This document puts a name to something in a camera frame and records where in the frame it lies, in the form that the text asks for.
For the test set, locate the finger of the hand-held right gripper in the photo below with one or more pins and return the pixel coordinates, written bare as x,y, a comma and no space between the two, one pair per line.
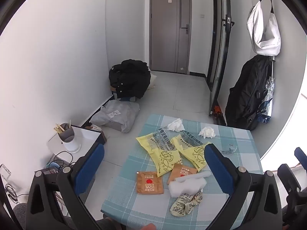
301,155
287,179

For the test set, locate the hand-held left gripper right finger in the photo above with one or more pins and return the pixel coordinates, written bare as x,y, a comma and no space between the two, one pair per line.
218,170

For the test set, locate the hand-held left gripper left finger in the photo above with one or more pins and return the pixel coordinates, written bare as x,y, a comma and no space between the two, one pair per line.
90,170

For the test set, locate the white foam sheet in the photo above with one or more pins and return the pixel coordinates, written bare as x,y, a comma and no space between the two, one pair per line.
187,186

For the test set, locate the white tissue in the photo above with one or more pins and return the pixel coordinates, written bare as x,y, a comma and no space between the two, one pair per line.
206,132
176,125

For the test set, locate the brown snack packet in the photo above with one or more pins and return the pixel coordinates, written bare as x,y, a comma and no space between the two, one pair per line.
179,172
150,183

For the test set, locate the clear plastic wrapper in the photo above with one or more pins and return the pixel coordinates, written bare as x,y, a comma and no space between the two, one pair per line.
230,148

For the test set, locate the yellow bread bag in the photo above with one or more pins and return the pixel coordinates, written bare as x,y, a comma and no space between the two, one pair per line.
165,160
191,153

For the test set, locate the grey and white chopstick holder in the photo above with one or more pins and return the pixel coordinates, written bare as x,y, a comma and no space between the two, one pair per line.
69,143

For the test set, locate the white side box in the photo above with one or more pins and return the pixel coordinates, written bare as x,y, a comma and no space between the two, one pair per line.
84,136

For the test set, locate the brown cardboard piece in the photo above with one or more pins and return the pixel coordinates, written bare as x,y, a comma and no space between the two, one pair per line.
104,137

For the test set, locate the small blue device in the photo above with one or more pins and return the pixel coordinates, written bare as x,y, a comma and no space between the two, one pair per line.
54,165

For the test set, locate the white paper scrap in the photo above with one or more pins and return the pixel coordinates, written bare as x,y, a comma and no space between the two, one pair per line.
96,127

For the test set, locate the cream crumpled wrapper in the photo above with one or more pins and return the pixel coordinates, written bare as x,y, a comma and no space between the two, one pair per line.
182,206

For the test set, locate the bundle of wooden chopsticks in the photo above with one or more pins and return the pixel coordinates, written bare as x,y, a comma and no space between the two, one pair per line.
58,128

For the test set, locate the orange and black tool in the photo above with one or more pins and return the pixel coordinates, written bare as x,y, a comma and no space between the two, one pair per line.
217,111

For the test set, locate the grey plastic parcel bag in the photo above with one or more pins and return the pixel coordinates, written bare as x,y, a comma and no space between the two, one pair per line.
115,115

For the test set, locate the silver folded umbrella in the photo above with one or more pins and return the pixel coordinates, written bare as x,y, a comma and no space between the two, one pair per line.
267,100

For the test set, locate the black hanging backpack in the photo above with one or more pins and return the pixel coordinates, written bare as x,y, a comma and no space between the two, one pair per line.
247,93

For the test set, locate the clear plastic stand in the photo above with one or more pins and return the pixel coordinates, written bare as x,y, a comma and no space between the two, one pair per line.
5,172

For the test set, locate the black jacket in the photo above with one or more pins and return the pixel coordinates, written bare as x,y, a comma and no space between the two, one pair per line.
129,79

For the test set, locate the white cloth bag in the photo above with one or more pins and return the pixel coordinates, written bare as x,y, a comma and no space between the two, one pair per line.
152,81

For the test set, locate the white hanging bag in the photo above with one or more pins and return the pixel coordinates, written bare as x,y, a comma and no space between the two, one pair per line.
263,33

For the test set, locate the black framed glass door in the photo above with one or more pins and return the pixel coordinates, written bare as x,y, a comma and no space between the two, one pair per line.
227,22

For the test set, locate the grey entrance door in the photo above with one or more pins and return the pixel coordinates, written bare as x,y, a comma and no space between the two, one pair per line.
165,28

